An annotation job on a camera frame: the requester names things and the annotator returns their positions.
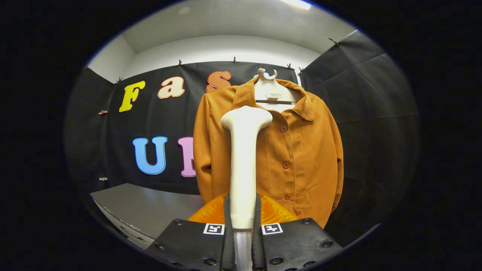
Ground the row of black clips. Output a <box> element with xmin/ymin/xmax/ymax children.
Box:
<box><xmin>115</xmin><ymin>38</ymin><xmax>339</xmax><ymax>84</ymax></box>

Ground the orange button shirt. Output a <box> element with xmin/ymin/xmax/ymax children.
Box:
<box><xmin>193</xmin><ymin>77</ymin><xmax>344</xmax><ymax>229</ymax></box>

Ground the white clothes hanger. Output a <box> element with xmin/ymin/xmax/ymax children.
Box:
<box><xmin>253</xmin><ymin>68</ymin><xmax>302</xmax><ymax>112</ymax></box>

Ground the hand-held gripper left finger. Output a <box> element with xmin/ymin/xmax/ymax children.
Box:
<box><xmin>145</xmin><ymin>193</ymin><xmax>236</xmax><ymax>271</ymax></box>

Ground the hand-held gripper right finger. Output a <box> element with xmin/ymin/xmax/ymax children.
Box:
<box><xmin>252</xmin><ymin>193</ymin><xmax>343</xmax><ymax>271</ymax></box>

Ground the grey cabinet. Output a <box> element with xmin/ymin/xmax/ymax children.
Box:
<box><xmin>90</xmin><ymin>183</ymin><xmax>204</xmax><ymax>250</ymax></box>

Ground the white garment steamer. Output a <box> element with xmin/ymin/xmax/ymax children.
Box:
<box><xmin>221</xmin><ymin>106</ymin><xmax>273</xmax><ymax>271</ymax></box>

